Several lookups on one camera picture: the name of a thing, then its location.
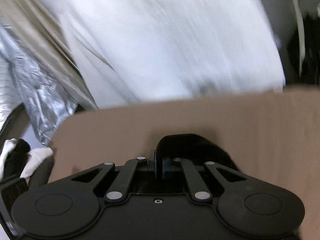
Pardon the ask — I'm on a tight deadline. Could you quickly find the black garment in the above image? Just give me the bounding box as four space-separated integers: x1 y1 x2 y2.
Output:
155 134 239 178

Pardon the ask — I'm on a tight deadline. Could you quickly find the white sock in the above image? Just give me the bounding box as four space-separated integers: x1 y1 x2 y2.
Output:
1 138 54 182

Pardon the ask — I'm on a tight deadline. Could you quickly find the silver foil sheet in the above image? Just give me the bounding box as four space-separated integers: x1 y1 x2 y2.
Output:
1 22 78 145

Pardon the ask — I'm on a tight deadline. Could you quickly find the beige curtain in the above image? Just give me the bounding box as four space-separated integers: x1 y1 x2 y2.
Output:
1 0 97 109

